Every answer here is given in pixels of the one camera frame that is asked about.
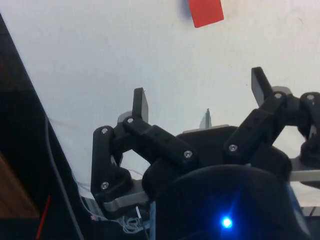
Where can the red cube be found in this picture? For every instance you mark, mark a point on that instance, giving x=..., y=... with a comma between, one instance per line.
x=206, y=11

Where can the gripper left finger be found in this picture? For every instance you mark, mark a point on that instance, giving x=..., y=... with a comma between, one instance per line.
x=162, y=142

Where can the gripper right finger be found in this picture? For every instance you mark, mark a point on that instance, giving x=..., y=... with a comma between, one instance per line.
x=252, y=132

